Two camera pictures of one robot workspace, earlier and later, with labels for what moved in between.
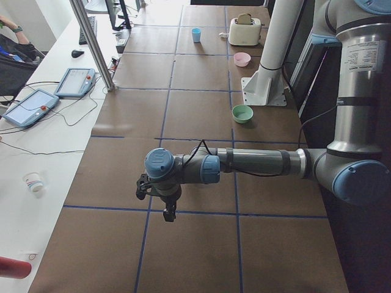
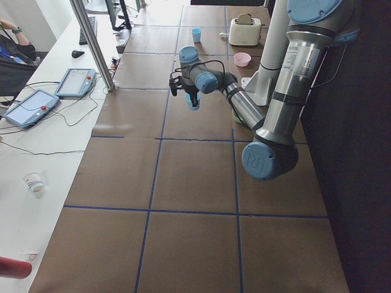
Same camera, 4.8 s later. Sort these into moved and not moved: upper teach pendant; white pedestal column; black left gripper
Moved: black left gripper
Not moved: white pedestal column; upper teach pendant
